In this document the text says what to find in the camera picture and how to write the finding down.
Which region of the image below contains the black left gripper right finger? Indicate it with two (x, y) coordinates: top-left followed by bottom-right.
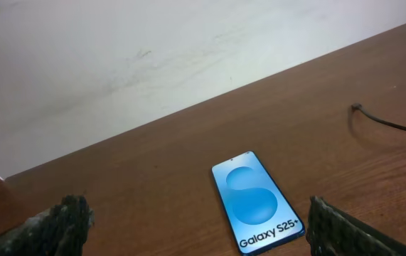
(306, 196), (406, 256)

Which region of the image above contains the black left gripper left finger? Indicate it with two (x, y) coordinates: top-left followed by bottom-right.
(0, 195), (95, 256)

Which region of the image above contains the blue Galaxy smartphone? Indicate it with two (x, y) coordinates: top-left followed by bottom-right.
(211, 151), (305, 255)

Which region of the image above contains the black charger cable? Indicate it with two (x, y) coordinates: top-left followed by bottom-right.
(351, 102), (406, 136)

